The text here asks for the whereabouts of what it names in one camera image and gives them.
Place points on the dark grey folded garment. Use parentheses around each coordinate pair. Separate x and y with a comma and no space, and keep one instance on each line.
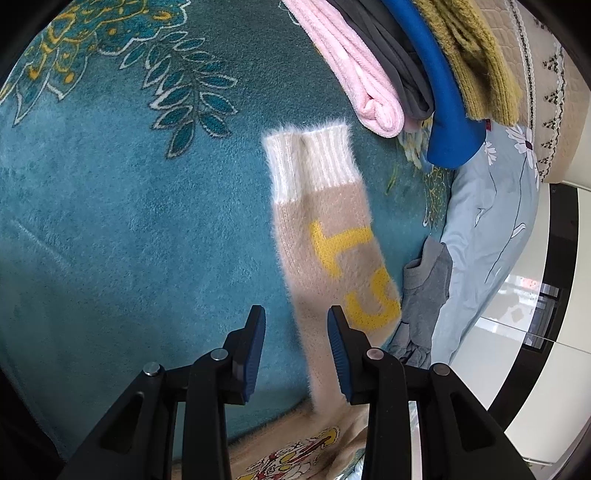
(392,64)

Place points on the teal floral blanket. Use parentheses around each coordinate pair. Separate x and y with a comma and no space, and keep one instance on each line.
(138,194)

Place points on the blue folded garment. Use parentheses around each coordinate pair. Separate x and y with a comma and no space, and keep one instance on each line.
(443,92)

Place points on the olive knit folded sweater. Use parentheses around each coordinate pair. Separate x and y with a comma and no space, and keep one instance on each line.
(475,60)

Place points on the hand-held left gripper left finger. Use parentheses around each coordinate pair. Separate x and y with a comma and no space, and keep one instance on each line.
(255,355)

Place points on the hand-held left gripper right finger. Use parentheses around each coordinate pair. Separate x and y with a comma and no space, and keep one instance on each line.
(336,355)

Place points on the beige fuzzy sweater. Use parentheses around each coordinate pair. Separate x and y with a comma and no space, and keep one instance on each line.
(332,258)

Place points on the pink folded garment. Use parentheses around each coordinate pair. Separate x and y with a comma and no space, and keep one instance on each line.
(353,69)

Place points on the light blue floral bedsheet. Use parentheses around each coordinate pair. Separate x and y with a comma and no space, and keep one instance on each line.
(494,217)

